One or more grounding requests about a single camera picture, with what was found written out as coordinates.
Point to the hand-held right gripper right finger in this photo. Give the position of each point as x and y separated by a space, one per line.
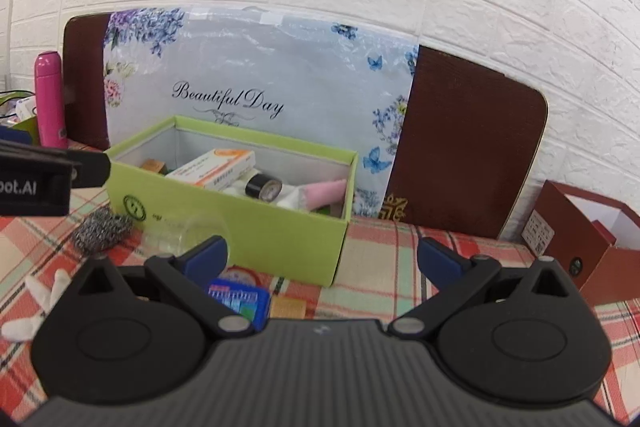
440 263

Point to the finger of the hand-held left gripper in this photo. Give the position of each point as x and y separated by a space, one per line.
92 168

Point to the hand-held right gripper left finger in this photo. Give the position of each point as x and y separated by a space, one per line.
207 257

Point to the large lime green box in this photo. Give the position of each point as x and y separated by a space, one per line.
280 232

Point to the clear plastic cup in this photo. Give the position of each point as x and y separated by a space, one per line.
190 229

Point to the red and white tape roll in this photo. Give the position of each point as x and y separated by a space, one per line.
244 276

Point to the red plaid cloth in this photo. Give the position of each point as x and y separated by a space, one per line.
390 257

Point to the small blue packet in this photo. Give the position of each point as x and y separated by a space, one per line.
245 299

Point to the steel wool scrubber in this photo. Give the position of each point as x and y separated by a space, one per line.
100 229

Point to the green tissue box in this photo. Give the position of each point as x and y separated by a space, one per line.
27 128

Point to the pink thermos bottle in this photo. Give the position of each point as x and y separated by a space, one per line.
50 102

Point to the orange and white medicine box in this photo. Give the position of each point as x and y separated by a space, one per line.
212 169

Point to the black tape roll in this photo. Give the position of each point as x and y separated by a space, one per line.
262 188

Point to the small golden packet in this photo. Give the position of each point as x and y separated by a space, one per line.
289 308

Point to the dark brown board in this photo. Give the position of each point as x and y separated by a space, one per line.
465 147

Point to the reddish brown gift box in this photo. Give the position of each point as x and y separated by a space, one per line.
585 247

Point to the floral plastic bag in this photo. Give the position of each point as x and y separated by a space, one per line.
280 72

